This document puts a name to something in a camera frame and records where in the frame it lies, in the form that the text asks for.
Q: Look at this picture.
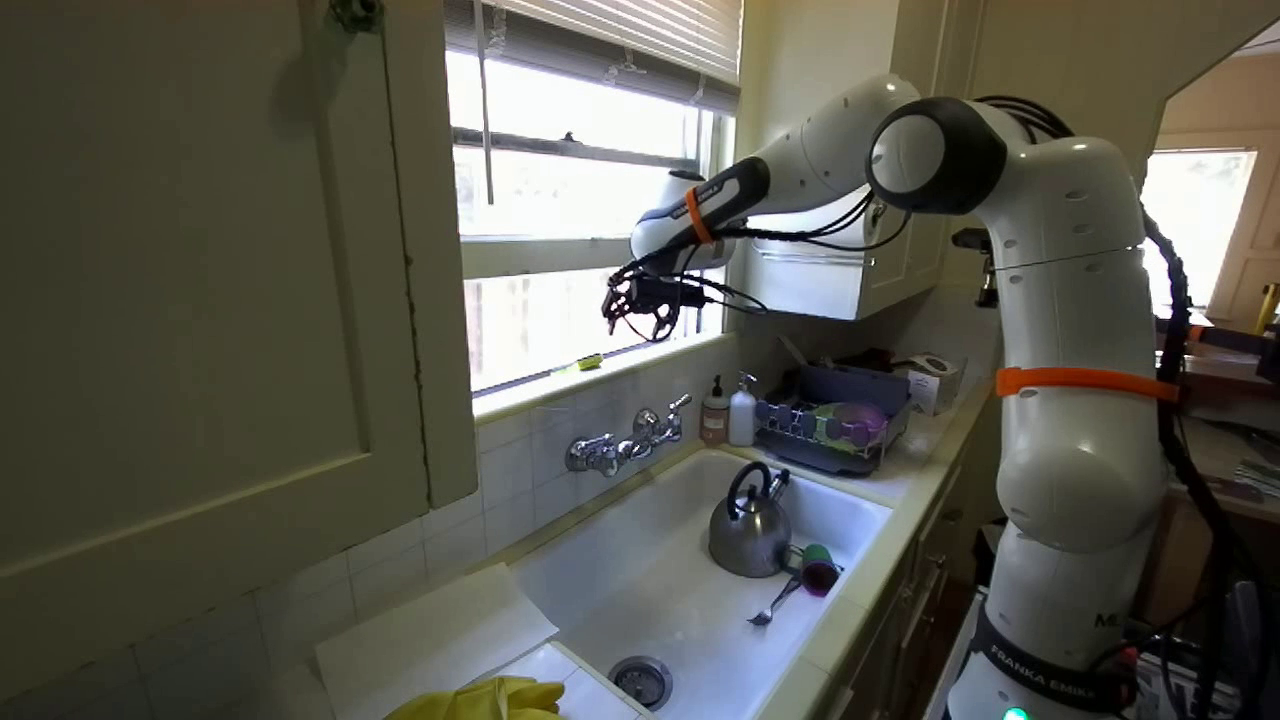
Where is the lower kitchen cabinet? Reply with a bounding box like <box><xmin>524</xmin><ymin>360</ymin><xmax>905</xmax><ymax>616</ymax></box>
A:
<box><xmin>810</xmin><ymin>465</ymin><xmax>990</xmax><ymax>720</ymax></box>

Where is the brown soap bottle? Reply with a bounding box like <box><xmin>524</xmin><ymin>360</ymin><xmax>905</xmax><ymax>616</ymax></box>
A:
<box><xmin>698</xmin><ymin>371</ymin><xmax>733</xmax><ymax>449</ymax></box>

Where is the kitchen window frame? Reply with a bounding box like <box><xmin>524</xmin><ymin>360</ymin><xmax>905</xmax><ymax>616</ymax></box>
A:
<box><xmin>438</xmin><ymin>0</ymin><xmax>741</xmax><ymax>403</ymax></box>

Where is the steel kettle black handle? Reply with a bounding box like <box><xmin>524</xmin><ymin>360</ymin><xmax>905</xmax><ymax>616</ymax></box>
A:
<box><xmin>702</xmin><ymin>461</ymin><xmax>801</xmax><ymax>579</ymax></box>

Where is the yellow cloth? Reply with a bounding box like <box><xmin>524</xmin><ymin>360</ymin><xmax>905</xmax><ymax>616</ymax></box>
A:
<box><xmin>384</xmin><ymin>672</ymin><xmax>573</xmax><ymax>720</ymax></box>

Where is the chrome wall faucet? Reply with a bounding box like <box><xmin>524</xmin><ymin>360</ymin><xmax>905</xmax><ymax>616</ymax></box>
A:
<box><xmin>562</xmin><ymin>387</ymin><xmax>694</xmax><ymax>480</ymax></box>

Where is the metal sink drain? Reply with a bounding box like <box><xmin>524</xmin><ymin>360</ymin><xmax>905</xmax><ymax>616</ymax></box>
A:
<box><xmin>608</xmin><ymin>651</ymin><xmax>675</xmax><ymax>713</ymax></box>

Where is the cream cabinet door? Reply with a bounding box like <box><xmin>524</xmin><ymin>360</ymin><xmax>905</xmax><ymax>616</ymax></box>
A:
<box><xmin>0</xmin><ymin>0</ymin><xmax>480</xmax><ymax>697</ymax></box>

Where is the cream window blind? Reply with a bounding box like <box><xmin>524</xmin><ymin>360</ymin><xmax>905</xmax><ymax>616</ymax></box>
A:
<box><xmin>443</xmin><ymin>0</ymin><xmax>746</xmax><ymax>91</ymax></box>

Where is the white soap bottle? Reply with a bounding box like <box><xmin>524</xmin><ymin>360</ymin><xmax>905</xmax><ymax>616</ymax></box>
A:
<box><xmin>723</xmin><ymin>375</ymin><xmax>758</xmax><ymax>449</ymax></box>

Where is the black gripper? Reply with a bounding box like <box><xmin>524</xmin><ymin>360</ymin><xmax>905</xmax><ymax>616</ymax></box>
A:
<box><xmin>599</xmin><ymin>262</ymin><xmax>710</xmax><ymax>350</ymax></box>

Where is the white tissue box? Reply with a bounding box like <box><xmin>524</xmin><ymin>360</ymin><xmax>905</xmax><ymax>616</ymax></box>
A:
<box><xmin>901</xmin><ymin>354</ymin><xmax>963</xmax><ymax>417</ymax></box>

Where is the bright room window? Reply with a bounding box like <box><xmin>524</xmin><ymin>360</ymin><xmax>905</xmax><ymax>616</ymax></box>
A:
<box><xmin>1138</xmin><ymin>150</ymin><xmax>1258</xmax><ymax>323</ymax></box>

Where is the dark dish rack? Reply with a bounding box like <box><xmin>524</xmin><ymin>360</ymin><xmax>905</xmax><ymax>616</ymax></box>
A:
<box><xmin>751</xmin><ymin>354</ymin><xmax>915</xmax><ymax>480</ymax></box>

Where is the green cup purple rim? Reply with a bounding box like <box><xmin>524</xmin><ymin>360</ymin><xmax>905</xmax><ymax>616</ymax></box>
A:
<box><xmin>780</xmin><ymin>532</ymin><xmax>845</xmax><ymax>599</ymax></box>

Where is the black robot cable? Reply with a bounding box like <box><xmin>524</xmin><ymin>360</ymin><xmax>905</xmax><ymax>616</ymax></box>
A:
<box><xmin>1134</xmin><ymin>209</ymin><xmax>1271</xmax><ymax>720</ymax></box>

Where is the metal fork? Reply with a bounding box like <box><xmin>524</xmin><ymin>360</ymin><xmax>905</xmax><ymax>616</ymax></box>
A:
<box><xmin>746</xmin><ymin>574</ymin><xmax>808</xmax><ymax>634</ymax></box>

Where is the white sink basin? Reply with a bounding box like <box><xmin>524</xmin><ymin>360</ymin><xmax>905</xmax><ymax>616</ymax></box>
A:
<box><xmin>511</xmin><ymin>444</ymin><xmax>897</xmax><ymax>720</ymax></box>

